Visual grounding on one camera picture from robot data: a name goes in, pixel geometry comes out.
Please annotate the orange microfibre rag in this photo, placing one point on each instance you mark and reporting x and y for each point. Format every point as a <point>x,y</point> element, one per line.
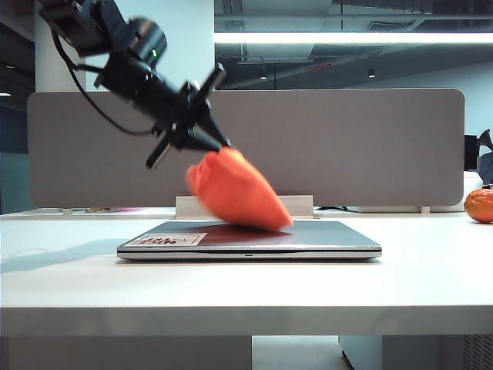
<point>239,192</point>

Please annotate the grey fabric desk divider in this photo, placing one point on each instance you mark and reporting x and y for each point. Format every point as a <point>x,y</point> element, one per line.
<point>346,146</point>

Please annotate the white ceiling light strip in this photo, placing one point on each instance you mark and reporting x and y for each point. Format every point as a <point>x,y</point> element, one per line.
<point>346,38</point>

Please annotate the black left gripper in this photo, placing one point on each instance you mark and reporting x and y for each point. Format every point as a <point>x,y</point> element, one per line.
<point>150,86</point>

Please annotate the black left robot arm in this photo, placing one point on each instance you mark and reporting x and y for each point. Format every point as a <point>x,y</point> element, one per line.
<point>81,27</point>

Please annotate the orange tangerine fruit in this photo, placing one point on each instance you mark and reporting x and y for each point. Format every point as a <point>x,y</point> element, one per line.
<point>480,206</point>

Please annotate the grey Dell laptop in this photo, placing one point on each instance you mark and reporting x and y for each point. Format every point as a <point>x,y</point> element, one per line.
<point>269,241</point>

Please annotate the black computer monitor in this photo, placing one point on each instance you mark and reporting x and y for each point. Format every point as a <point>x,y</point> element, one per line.
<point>470,152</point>

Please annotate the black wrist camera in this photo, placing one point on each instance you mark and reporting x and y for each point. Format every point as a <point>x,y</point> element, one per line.
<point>148,40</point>

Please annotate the black pendant ceiling lamp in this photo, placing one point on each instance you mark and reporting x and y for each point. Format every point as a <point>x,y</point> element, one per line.
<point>371,73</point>

